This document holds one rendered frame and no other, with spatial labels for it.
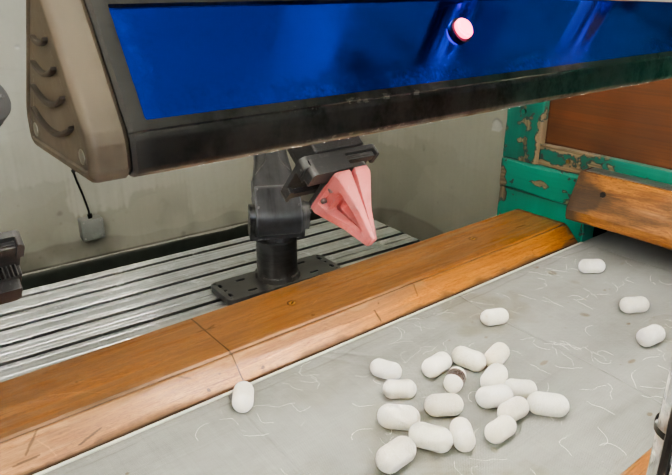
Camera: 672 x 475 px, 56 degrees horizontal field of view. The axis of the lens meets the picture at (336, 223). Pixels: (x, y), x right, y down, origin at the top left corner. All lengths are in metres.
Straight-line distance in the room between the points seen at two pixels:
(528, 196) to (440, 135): 1.36
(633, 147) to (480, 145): 1.34
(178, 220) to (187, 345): 2.04
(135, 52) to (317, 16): 0.09
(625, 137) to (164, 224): 2.02
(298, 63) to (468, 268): 0.60
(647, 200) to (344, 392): 0.49
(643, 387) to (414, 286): 0.27
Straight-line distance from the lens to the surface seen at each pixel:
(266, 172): 0.93
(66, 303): 1.01
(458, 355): 0.67
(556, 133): 1.04
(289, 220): 0.91
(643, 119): 0.97
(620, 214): 0.93
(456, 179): 2.38
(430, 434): 0.56
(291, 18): 0.29
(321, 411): 0.61
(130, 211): 2.61
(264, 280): 0.97
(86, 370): 0.66
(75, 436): 0.60
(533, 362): 0.70
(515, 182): 1.08
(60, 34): 0.25
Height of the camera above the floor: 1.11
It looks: 21 degrees down
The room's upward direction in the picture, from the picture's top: straight up
